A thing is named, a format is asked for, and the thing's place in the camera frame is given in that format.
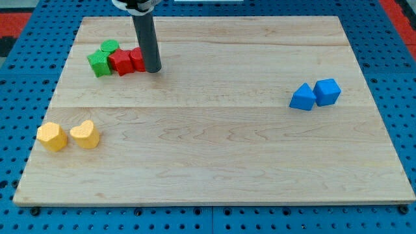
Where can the green star block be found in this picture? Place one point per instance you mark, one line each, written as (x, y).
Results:
(99, 63)

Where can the green cylinder block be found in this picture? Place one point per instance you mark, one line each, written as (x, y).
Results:
(109, 46)

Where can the yellow heart block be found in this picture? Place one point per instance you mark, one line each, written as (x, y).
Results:
(86, 135)

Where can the light wooden board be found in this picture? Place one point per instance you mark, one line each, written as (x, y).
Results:
(214, 126)

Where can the red star block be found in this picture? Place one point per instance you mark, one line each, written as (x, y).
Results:
(121, 62)

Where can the blue cube block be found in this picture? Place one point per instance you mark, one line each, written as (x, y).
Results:
(326, 91)

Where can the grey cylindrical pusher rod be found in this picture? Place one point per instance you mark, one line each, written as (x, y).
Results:
(147, 40)

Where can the yellow hexagon block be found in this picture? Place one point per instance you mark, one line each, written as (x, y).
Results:
(52, 136)

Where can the blue triangle block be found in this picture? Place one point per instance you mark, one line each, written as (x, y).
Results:
(303, 99)

